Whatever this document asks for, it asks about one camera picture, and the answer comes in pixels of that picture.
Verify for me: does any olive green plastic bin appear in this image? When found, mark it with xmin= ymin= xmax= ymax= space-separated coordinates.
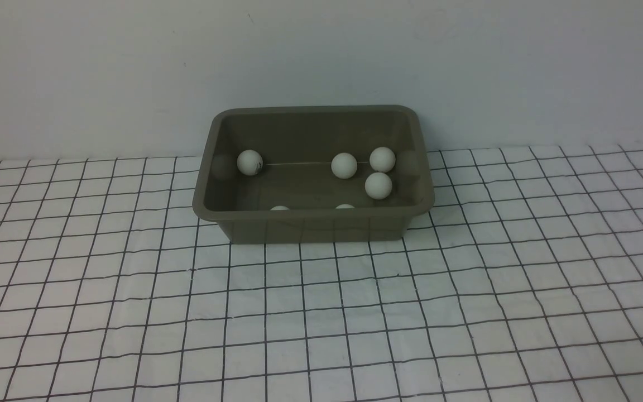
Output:
xmin=192 ymin=105 xmax=435 ymax=244

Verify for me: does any white ping-pong ball with logo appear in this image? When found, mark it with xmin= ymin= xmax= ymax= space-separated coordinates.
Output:
xmin=236 ymin=149 xmax=263 ymax=176

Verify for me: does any white checkered tablecloth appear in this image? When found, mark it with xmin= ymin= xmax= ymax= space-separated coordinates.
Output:
xmin=0 ymin=144 xmax=643 ymax=401

